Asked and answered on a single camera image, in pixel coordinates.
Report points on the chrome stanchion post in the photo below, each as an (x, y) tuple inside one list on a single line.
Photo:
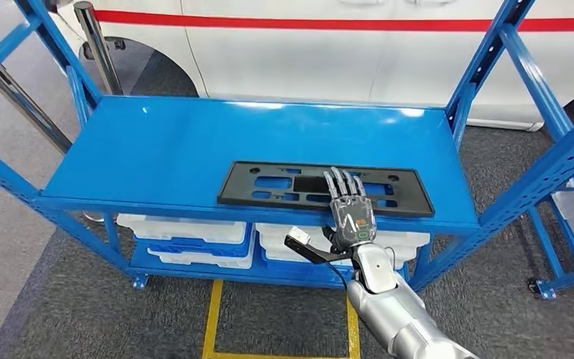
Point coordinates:
[(99, 54), (29, 108)]

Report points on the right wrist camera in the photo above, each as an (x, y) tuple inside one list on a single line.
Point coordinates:
[(299, 237)]

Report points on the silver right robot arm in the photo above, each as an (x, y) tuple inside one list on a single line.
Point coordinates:
[(401, 317)]

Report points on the blue metal shelf rack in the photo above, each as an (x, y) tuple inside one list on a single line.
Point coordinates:
[(168, 148), (547, 248)]

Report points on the black plastic mounting plate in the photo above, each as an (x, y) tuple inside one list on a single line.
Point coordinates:
[(237, 191)]

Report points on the white car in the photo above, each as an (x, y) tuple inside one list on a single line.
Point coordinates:
[(316, 59)]

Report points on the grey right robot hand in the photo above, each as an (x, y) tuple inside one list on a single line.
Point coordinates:
[(354, 220)]

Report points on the yellow floor tape marking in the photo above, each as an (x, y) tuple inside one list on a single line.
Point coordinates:
[(211, 317)]

